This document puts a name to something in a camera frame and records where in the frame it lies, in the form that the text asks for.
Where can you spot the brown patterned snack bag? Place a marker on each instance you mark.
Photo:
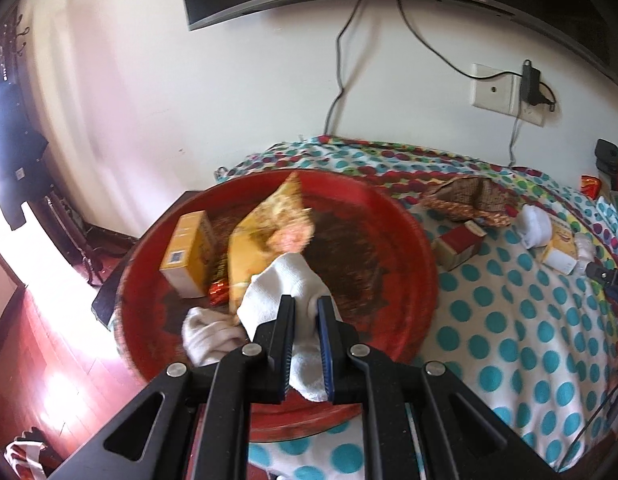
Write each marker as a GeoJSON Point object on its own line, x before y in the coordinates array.
{"type": "Point", "coordinates": [469, 197]}

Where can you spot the dark hanging clothing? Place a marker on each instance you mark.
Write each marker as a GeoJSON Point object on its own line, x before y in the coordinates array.
{"type": "Point", "coordinates": [19, 160]}

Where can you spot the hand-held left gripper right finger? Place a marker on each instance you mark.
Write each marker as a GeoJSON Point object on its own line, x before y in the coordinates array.
{"type": "Point", "coordinates": [326, 350]}

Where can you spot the black power adapter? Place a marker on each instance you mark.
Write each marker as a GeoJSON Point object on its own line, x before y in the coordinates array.
{"type": "Point", "coordinates": [530, 82]}

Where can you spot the red shiny wrapper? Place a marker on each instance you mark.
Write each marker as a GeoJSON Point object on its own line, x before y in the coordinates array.
{"type": "Point", "coordinates": [219, 292]}

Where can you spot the white sock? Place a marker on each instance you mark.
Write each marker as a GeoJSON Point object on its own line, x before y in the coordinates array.
{"type": "Point", "coordinates": [206, 335]}
{"type": "Point", "coordinates": [289, 280]}
{"type": "Point", "coordinates": [534, 225]}

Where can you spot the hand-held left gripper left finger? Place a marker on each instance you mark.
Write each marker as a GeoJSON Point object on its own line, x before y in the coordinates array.
{"type": "Point", "coordinates": [286, 340]}

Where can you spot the white wall socket plate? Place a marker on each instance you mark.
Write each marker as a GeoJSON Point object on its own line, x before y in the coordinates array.
{"type": "Point", "coordinates": [491, 87]}

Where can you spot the yellow white box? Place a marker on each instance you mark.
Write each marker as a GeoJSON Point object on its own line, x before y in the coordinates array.
{"type": "Point", "coordinates": [559, 250]}

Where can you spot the dotted colourful blanket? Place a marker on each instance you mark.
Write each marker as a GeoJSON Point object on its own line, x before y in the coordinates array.
{"type": "Point", "coordinates": [514, 335]}

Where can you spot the white red cloth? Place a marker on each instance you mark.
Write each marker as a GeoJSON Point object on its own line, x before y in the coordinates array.
{"type": "Point", "coordinates": [24, 452]}

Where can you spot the tall yellow box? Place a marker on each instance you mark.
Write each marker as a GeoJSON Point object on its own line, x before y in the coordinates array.
{"type": "Point", "coordinates": [186, 255]}

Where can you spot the yellow snack bag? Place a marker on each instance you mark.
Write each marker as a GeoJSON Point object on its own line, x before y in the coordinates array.
{"type": "Point", "coordinates": [254, 245]}

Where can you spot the clear plastic bag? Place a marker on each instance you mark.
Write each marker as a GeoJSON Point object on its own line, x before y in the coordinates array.
{"type": "Point", "coordinates": [584, 250]}

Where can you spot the black wall coat rack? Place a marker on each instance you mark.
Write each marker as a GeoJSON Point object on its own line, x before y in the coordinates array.
{"type": "Point", "coordinates": [6, 60]}

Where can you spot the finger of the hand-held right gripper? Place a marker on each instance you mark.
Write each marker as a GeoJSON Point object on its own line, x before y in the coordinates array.
{"type": "Point", "coordinates": [606, 277]}

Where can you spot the red packet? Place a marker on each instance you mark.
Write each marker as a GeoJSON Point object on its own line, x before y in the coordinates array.
{"type": "Point", "coordinates": [590, 185]}

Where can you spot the red round tray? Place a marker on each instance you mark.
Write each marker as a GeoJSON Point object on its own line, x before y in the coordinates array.
{"type": "Point", "coordinates": [364, 270]}

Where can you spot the black wall plug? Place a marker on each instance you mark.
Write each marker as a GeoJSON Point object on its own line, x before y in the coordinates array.
{"type": "Point", "coordinates": [546, 100]}

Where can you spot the small red white box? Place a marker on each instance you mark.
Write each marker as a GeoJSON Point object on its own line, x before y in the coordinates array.
{"type": "Point", "coordinates": [456, 247]}

